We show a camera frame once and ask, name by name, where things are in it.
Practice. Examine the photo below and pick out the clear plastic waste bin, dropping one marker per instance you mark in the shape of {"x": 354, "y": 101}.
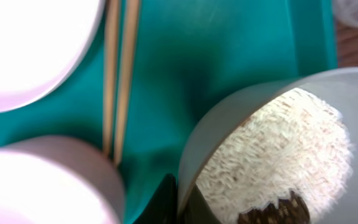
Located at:
{"x": 346, "y": 11}

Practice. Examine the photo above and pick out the grey bowl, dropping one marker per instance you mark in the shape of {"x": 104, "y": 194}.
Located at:
{"x": 339, "y": 87}

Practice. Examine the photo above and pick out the large pink round plate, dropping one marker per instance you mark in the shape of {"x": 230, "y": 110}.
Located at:
{"x": 41, "y": 44}

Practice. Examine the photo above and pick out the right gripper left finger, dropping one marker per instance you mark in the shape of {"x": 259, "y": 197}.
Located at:
{"x": 162, "y": 207}

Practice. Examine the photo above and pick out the pile of white rice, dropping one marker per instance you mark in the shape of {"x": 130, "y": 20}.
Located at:
{"x": 295, "y": 145}

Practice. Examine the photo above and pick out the teal plastic serving tray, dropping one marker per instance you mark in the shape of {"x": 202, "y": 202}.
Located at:
{"x": 189, "y": 56}

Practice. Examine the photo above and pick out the upper wooden chopstick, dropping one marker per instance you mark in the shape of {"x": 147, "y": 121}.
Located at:
{"x": 111, "y": 48}

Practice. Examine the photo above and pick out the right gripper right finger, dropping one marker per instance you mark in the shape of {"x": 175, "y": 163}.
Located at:
{"x": 197, "y": 211}

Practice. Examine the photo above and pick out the small pink bowl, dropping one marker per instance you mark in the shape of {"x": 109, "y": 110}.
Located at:
{"x": 58, "y": 179}

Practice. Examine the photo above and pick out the dark brown food piece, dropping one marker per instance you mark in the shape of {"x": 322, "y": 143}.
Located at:
{"x": 289, "y": 211}

